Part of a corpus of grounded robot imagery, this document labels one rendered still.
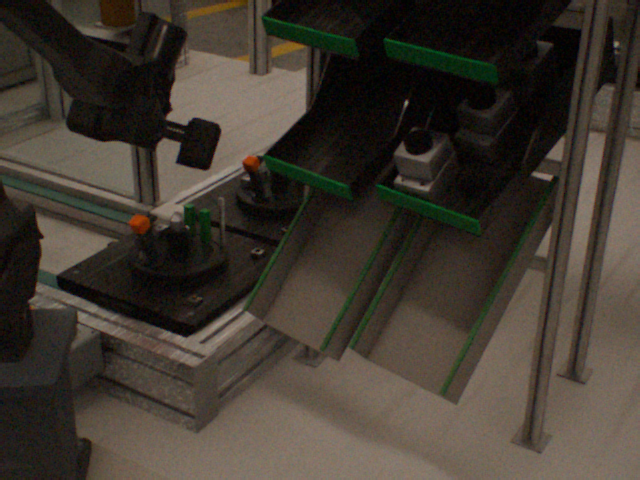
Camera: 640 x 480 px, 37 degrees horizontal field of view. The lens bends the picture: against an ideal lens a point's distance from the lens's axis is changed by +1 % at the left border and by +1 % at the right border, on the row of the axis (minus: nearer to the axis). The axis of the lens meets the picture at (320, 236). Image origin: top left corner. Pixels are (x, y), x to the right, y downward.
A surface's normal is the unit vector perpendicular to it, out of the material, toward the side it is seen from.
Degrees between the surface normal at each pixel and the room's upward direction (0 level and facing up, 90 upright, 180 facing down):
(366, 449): 0
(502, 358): 0
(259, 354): 90
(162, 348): 0
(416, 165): 115
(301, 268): 45
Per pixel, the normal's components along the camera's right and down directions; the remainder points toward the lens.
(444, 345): -0.46, -0.40
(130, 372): -0.52, 0.38
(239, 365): 0.85, 0.25
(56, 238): 0.02, -0.89
